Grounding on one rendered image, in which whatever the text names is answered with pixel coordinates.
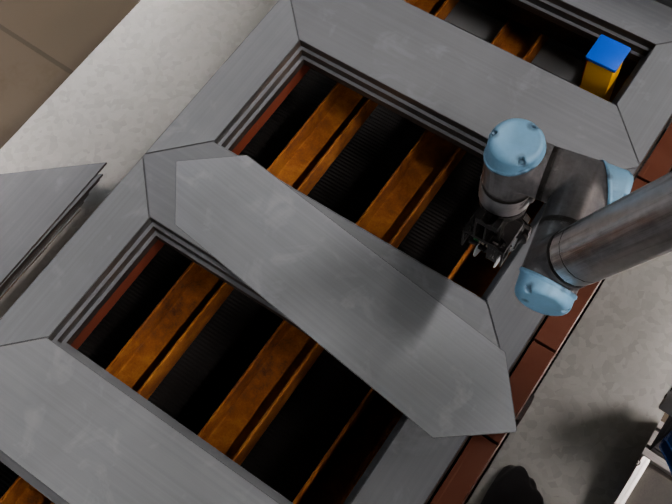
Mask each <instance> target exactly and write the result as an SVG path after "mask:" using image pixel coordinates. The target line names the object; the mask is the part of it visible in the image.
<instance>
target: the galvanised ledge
mask: <svg viewBox="0 0 672 504"><path fill-rule="evenodd" d="M671 386H672V252H671V253H668V254H666V255H663V256H661V257H658V258H656V259H653V260H651V261H648V262H646V263H643V264H641V265H638V266H636V267H633V268H631V269H628V270H626V271H623V272H621V273H618V274H615V275H613V276H610V277H608V278H606V279H605V280H604V282H603V284H602V285H601V287H600V288H599V290H598V292H597V293H596V295H595V296H594V298H593V300H592V301H591V303H590V305H589V306H588V308H587V309H586V311H585V313H584V314H583V316H582V317H581V319H580V321H579V322H578V324H577V326H576V327H575V329H574V330H573V332H572V334H571V335H570V337H569V338H568V340H567V342H566V343H565V345H564V347H563V348H562V350H561V351H560V353H559V355H558V356H557V358H556V359H555V361H554V363H553V364H552V366H551V368H550V369H549V371H548V372H547V374H546V376H545V377H544V379H543V381H542V382H541V384H540V385H539V387H538V389H537V390H536V392H535V393H534V396H535V397H534V399H533V401H532V403H531V405H530V407H529V408H528V410H527V411H526V413H525V415H524V416H523V418H522V420H521V421H520V423H519V424H518V426H517V431H516V432H515V433H510V434H509V435H508V437H507V439H506V440H505V442H504V444H503V445H502V447H501V448H500V450H499V452H498V453H497V455H496V456H495V458H494V460H493V461H492V463H491V465H490V466H489V468H488V469H487V471H486V473H485V474H484V476H483V478H482V479H481V481H480V482H479V484H478V486H477V487H476V489H475V490H474V492H473V494H472V495H471V497H470V499H469V500H468V502H467V503H466V504H481V502H482V500H483V498H484V496H485V494H486V492H487V490H488V489H489V487H490V486H491V484H492V483H493V481H494V479H495V478H496V476H497V474H498V473H499V472H500V471H501V470H502V469H503V467H505V466H508V465H513V466H519V465H520V466H522V467H524V468H525V469H526V471H527V473H528V475H529V477H531V478H533V479H534V481H535V483H536V486H537V490H538V491H539V492H540V494H541V495H542V497H543V501H544V504H614V503H615V501H616V499H617V497H618V496H619V494H620V492H621V490H622V488H623V487H624V485H625V483H626V481H627V479H628V478H629V476H630V474H631V472H632V470H633V469H634V467H635V465H636V463H637V462H638V460H639V458H640V456H641V454H642V453H643V451H644V449H645V447H646V445H647V444H648V442H649V440H650V438H651V436H652V435H653V433H654V431H655V429H656V428H657V426H658V424H659V422H660V420H661V419H662V417H663V415H664V413H665V412H664V411H662V410H660V409H659V405H660V403H661V402H662V400H663V399H664V396H665V394H666V393H667V392H668V390H669V389H670V387H671Z"/></svg>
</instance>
